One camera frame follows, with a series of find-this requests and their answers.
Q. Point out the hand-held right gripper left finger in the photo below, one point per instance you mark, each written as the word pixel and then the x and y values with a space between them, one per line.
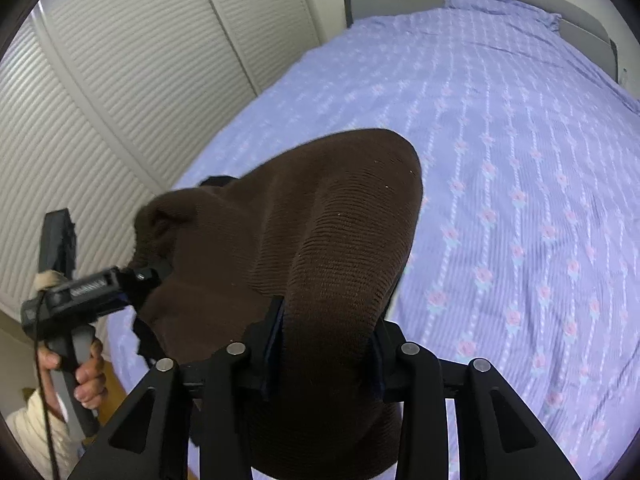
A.
pixel 270 360

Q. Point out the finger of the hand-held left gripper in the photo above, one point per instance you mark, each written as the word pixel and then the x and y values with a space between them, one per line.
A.
pixel 145 275

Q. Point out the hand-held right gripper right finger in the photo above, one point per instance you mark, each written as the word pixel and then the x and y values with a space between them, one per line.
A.
pixel 380 365

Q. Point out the brown pants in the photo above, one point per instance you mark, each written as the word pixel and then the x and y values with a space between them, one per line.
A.
pixel 310 240

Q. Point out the person's left forearm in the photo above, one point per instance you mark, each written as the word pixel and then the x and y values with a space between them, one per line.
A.
pixel 30 435

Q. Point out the person's left hand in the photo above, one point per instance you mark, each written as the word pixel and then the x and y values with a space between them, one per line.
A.
pixel 90 375

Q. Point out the black folded clothes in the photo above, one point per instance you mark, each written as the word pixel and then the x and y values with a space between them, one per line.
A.
pixel 217 181

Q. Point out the white louvred wardrobe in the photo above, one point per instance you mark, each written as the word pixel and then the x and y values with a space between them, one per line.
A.
pixel 125 60

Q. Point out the bed with purple floral cover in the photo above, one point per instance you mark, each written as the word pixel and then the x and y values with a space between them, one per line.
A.
pixel 500 160

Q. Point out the purple floral pillow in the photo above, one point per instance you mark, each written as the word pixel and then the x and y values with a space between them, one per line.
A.
pixel 500 5

